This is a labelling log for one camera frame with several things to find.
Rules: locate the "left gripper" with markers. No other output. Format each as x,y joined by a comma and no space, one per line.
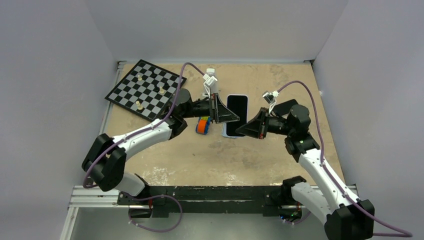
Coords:
221,114

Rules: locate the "light blue phone case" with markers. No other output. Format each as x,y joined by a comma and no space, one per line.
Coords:
224,132

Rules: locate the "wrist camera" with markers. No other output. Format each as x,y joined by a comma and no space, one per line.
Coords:
210,84
270,98

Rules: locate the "black phone pink case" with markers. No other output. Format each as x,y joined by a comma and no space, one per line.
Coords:
238,103

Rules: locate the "black white chessboard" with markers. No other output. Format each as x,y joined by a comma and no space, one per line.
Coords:
129,90

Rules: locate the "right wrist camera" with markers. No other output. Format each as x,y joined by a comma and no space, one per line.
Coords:
270,98

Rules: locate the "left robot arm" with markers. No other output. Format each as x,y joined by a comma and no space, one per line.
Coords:
105,161

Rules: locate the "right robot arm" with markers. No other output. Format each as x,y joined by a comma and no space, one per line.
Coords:
343,214

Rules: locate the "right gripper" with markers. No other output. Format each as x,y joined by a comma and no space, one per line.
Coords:
255,127

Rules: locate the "cream chess pawn front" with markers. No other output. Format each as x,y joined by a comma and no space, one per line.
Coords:
139,105

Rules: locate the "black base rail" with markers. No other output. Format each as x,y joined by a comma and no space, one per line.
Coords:
161,201

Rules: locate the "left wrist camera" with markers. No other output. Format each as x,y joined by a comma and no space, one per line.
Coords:
210,84

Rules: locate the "white metronome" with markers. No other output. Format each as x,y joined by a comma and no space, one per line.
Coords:
210,71

